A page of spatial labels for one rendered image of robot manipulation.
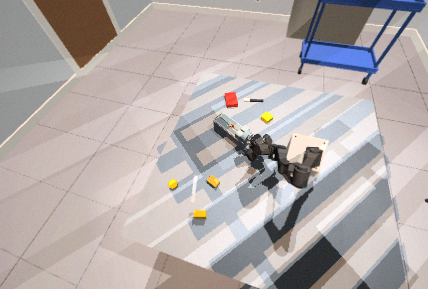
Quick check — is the red rectangular block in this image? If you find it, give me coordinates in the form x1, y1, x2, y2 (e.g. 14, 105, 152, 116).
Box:
225, 92, 238, 108

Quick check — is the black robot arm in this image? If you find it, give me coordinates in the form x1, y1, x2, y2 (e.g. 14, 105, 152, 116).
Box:
251, 133, 323, 189

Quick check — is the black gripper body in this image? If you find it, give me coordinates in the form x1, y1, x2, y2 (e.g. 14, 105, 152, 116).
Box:
245, 134, 273, 162

